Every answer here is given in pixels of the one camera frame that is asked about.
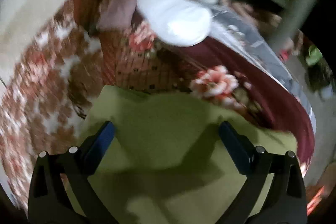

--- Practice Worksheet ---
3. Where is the white pillow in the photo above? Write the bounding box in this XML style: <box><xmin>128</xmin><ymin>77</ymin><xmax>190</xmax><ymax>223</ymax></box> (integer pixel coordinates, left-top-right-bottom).
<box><xmin>137</xmin><ymin>0</ymin><xmax>213</xmax><ymax>47</ymax></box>

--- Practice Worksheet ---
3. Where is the dark red blanket edge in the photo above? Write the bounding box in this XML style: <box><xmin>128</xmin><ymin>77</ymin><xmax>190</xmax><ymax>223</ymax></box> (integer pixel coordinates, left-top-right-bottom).
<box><xmin>180</xmin><ymin>38</ymin><xmax>315</xmax><ymax>165</ymax></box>

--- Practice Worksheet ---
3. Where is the olive green large garment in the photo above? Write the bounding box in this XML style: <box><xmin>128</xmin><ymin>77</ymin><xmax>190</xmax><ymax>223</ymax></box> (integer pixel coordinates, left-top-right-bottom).
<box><xmin>76</xmin><ymin>86</ymin><xmax>297</xmax><ymax>223</ymax></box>

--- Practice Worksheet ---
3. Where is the floral brown red blanket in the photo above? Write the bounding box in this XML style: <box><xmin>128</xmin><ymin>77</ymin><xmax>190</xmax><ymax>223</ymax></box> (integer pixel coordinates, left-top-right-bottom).
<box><xmin>0</xmin><ymin>0</ymin><xmax>305</xmax><ymax>210</ymax></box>

